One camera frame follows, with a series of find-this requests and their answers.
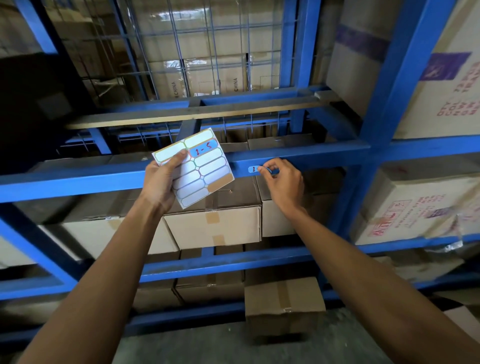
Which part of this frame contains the white label sticker sheet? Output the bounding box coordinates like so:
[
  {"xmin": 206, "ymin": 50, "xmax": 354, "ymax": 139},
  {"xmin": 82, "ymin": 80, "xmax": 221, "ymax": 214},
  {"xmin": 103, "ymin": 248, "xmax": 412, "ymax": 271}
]
[{"xmin": 152, "ymin": 127, "xmax": 236, "ymax": 210}]

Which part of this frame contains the plain cardboard box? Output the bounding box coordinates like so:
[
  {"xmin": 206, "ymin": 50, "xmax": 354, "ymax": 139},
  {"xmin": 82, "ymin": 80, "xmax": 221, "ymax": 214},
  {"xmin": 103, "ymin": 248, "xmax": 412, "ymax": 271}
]
[
  {"xmin": 132, "ymin": 250, "xmax": 183, "ymax": 313},
  {"xmin": 373, "ymin": 254, "xmax": 466, "ymax": 283},
  {"xmin": 37, "ymin": 189, "xmax": 180, "ymax": 260},
  {"xmin": 174, "ymin": 245, "xmax": 246, "ymax": 305},
  {"xmin": 430, "ymin": 290, "xmax": 480, "ymax": 332},
  {"xmin": 256, "ymin": 168, "xmax": 346, "ymax": 238},
  {"xmin": 220, "ymin": 133, "xmax": 328, "ymax": 152}
]

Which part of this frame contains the blue label sticker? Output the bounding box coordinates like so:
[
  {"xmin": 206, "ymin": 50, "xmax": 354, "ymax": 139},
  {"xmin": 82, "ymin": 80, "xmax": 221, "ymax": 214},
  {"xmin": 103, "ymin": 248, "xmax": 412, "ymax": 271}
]
[{"xmin": 248, "ymin": 165, "xmax": 280, "ymax": 176}]

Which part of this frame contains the blue metal storage rack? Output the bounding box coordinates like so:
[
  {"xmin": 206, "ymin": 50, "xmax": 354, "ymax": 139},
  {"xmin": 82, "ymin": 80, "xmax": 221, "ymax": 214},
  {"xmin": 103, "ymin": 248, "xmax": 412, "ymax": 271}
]
[{"xmin": 0, "ymin": 0, "xmax": 480, "ymax": 349}]

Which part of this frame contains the wooden plank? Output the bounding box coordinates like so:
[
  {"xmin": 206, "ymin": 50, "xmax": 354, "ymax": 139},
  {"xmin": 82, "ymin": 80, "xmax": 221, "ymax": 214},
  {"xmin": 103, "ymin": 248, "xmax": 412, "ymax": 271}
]
[{"xmin": 66, "ymin": 90, "xmax": 343, "ymax": 130}]

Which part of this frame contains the small taped cardboard box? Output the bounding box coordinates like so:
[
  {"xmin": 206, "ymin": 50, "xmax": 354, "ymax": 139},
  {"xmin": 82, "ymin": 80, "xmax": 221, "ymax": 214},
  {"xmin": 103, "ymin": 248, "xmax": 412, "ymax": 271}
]
[{"xmin": 244, "ymin": 277, "xmax": 327, "ymax": 337}]

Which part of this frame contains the person's left forearm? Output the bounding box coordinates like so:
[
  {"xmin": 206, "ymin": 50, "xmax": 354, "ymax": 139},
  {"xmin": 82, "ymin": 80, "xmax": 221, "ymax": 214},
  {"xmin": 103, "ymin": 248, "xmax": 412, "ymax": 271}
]
[{"xmin": 17, "ymin": 196, "xmax": 166, "ymax": 364}]

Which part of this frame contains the wire mesh panel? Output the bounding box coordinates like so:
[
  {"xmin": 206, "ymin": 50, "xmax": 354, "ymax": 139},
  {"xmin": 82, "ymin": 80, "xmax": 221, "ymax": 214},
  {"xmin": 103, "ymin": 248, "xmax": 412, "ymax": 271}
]
[{"xmin": 84, "ymin": 0, "xmax": 298, "ymax": 103}]

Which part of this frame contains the large purple-printed cardboard box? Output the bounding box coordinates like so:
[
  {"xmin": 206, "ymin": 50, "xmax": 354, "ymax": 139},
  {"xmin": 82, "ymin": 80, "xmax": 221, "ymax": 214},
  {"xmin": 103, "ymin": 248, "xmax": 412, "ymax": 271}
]
[{"xmin": 325, "ymin": 0, "xmax": 480, "ymax": 140}]

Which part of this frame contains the red-printed wrapped cardboard box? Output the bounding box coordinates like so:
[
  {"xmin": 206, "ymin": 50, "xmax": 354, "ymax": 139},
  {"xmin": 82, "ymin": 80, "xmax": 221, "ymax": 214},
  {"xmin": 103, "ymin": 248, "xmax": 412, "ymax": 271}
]
[{"xmin": 353, "ymin": 165, "xmax": 480, "ymax": 247}]

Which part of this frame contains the person's right hand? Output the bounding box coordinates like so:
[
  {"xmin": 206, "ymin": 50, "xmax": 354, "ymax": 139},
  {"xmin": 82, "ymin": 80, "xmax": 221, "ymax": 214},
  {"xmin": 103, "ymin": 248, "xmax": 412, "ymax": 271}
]
[{"xmin": 257, "ymin": 157, "xmax": 305, "ymax": 219}]

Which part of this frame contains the person's right forearm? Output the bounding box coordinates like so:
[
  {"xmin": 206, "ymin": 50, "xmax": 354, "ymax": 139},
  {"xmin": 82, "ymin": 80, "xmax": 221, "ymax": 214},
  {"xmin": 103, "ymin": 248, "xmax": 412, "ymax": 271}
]
[{"xmin": 288, "ymin": 205, "xmax": 480, "ymax": 364}]

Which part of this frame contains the person's left hand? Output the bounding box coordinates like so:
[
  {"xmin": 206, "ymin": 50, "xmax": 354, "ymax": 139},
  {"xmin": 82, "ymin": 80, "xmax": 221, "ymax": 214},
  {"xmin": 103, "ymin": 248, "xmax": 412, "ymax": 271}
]
[{"xmin": 140, "ymin": 149, "xmax": 190, "ymax": 217}]

